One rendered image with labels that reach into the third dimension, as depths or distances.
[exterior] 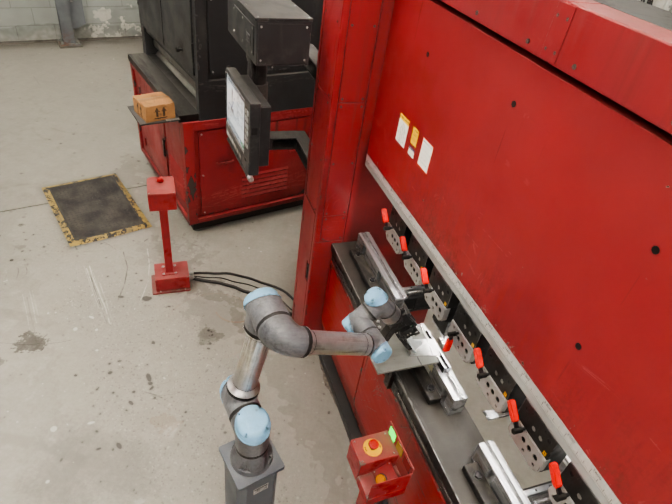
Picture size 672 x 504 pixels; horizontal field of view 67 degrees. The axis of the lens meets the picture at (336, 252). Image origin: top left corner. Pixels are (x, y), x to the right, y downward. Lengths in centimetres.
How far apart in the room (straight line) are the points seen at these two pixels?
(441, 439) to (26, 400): 222
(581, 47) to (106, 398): 276
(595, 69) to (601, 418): 81
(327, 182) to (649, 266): 160
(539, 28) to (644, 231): 56
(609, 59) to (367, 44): 118
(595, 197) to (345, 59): 126
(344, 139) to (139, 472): 190
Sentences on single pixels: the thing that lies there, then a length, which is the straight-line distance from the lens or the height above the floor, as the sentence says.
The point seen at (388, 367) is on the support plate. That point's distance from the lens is 199.
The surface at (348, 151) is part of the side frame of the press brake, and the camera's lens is 241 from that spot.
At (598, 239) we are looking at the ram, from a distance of 132.
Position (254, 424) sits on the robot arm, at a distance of 178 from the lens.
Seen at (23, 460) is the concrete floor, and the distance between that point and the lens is 308.
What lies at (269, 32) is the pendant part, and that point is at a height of 189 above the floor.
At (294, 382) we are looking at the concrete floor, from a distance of 314.
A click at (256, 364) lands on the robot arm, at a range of 172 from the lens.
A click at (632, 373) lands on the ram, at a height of 169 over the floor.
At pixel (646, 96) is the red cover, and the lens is 121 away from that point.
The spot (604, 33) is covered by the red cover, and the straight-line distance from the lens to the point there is 130.
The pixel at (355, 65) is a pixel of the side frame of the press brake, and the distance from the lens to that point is 225.
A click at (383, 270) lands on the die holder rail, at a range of 243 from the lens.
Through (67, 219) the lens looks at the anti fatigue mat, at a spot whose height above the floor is 1.
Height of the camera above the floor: 250
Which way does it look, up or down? 38 degrees down
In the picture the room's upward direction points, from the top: 9 degrees clockwise
